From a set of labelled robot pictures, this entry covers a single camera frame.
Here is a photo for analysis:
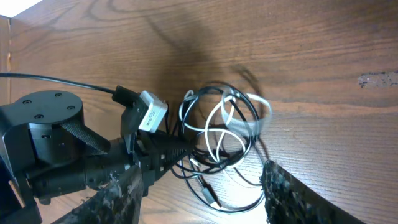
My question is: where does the left camera black cable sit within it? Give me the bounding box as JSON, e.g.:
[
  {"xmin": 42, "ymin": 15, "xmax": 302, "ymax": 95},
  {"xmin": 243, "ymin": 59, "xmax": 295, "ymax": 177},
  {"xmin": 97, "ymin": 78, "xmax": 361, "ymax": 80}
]
[{"xmin": 0, "ymin": 72, "xmax": 139, "ymax": 108}]

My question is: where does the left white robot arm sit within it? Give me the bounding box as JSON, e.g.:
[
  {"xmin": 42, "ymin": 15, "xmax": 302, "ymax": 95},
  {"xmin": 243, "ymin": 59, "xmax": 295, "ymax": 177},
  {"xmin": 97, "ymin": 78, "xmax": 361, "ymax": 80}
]
[{"xmin": 1, "ymin": 87, "xmax": 192, "ymax": 223}]

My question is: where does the long black cable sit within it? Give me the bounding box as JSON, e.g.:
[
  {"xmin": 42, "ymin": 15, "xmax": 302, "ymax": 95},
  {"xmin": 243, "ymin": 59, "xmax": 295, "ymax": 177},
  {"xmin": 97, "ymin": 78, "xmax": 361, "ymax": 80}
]
[{"xmin": 169, "ymin": 85, "xmax": 270, "ymax": 214}]

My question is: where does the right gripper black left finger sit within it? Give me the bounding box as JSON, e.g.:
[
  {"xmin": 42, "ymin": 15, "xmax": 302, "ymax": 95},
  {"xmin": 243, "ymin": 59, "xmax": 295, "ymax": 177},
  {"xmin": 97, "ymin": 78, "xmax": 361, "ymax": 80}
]
[{"xmin": 55, "ymin": 166, "xmax": 144, "ymax": 224}]

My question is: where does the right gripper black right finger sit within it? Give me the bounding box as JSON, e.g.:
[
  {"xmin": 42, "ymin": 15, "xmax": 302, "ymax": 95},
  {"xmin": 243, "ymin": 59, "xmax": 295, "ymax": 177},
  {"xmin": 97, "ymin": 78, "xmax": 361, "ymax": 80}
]
[{"xmin": 261, "ymin": 160, "xmax": 363, "ymax": 224}]

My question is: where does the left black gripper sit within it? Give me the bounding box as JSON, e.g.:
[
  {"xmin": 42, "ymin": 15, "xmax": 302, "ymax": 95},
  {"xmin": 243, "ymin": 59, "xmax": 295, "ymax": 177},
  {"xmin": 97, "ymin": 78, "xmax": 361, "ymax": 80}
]
[{"xmin": 30, "ymin": 131, "xmax": 192, "ymax": 204}]

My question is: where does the white cable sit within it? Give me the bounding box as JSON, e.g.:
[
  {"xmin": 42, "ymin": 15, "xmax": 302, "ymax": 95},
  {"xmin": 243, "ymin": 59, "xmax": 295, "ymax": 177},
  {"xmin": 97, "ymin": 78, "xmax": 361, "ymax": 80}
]
[{"xmin": 178, "ymin": 89, "xmax": 274, "ymax": 169}]

